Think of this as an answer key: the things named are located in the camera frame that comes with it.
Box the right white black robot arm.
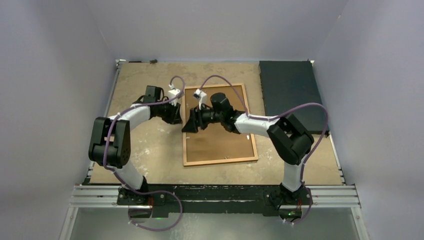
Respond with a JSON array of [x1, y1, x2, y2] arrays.
[[181, 89, 314, 204]]

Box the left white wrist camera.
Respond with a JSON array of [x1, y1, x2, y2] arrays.
[[166, 83, 182, 107]]

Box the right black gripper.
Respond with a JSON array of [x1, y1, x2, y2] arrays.
[[183, 103, 224, 133]]

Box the aluminium rail beam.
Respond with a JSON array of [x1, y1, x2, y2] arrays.
[[70, 185, 361, 208]]

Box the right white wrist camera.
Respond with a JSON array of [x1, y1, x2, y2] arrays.
[[193, 88, 208, 110]]

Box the brown backing board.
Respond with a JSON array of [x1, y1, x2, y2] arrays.
[[185, 86, 256, 163]]

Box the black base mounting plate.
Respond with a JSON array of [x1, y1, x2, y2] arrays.
[[117, 183, 313, 218]]

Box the wooden picture frame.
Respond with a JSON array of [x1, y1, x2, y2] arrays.
[[182, 83, 260, 167]]

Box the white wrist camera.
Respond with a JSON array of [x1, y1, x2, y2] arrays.
[[193, 88, 208, 110], [166, 83, 182, 107]]

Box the dark rectangular box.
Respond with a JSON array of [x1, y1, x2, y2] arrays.
[[258, 60, 323, 116]]

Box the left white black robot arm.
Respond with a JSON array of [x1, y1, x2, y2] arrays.
[[88, 84, 184, 205]]

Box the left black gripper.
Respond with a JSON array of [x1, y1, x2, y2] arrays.
[[155, 98, 182, 125]]

